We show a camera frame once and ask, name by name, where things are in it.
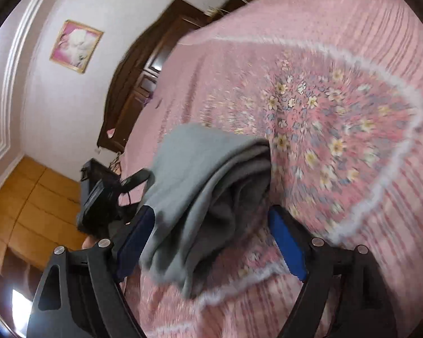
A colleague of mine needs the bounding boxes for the grey pants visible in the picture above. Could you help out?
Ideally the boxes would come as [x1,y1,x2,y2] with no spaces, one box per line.
[139,123,271,298]

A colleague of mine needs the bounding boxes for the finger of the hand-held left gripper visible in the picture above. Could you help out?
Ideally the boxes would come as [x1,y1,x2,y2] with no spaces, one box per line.
[120,168,153,194]

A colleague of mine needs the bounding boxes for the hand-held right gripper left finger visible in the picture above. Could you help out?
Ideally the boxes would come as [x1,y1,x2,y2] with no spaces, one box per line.
[26,206,155,338]

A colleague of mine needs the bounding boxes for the dark wooden headboard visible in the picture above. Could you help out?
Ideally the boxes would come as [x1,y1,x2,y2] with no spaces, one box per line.
[97,0,212,154]

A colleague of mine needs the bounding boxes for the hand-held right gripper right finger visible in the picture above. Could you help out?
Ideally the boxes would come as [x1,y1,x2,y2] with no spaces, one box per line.
[268,206,399,338]

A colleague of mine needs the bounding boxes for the pink floral bedspread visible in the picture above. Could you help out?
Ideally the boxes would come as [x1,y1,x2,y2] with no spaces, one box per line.
[120,0,423,338]

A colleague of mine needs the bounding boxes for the gold framed wall picture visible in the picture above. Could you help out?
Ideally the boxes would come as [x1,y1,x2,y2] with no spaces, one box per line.
[49,19,104,75]

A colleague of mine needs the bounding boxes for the orange wooden wardrobe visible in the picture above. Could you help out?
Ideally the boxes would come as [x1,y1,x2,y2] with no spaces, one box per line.
[0,155,92,324]

